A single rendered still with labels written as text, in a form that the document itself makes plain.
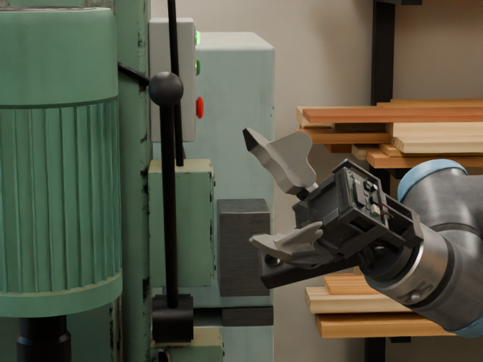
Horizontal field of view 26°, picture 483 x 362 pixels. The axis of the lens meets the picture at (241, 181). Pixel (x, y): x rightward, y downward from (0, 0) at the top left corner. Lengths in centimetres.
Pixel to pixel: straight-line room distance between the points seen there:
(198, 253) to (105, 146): 28
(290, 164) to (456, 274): 22
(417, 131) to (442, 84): 51
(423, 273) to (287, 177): 18
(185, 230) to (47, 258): 29
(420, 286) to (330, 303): 191
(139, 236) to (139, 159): 10
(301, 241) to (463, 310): 24
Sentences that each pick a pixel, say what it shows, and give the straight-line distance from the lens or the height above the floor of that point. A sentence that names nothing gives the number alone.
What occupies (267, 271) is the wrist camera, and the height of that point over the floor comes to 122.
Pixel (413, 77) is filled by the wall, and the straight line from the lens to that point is 347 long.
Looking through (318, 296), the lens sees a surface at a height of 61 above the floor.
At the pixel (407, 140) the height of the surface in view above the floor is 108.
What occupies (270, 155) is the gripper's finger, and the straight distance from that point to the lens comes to 111.
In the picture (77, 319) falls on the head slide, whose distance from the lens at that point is 126.
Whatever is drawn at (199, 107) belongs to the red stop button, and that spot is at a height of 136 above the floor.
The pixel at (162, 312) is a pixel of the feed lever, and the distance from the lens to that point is 129.
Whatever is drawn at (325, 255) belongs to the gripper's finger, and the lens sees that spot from 108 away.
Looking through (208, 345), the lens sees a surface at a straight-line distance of 134.
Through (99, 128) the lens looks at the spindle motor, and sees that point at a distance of 107.
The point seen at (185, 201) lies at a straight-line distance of 130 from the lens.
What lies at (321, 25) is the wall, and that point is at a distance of 340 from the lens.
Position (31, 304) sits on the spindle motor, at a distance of 108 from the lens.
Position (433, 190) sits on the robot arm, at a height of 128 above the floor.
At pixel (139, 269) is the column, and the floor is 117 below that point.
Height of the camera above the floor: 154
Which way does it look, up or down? 11 degrees down
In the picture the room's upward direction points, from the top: straight up
